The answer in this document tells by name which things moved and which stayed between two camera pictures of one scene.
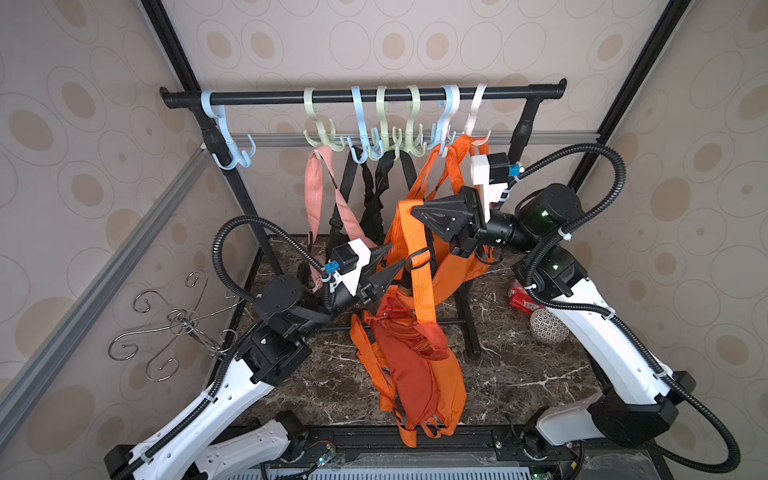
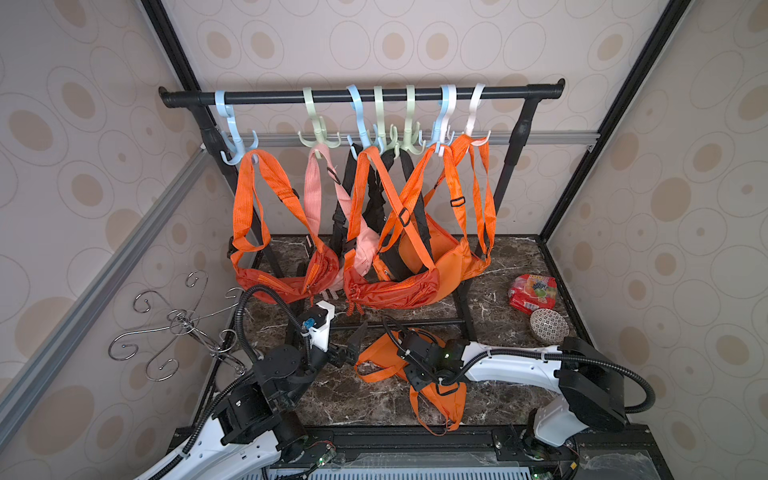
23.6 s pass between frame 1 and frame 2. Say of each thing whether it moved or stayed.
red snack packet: stayed
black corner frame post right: stayed
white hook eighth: stayed
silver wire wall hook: stayed
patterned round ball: stayed
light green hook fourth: stayed
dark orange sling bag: moved
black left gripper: moved
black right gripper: moved
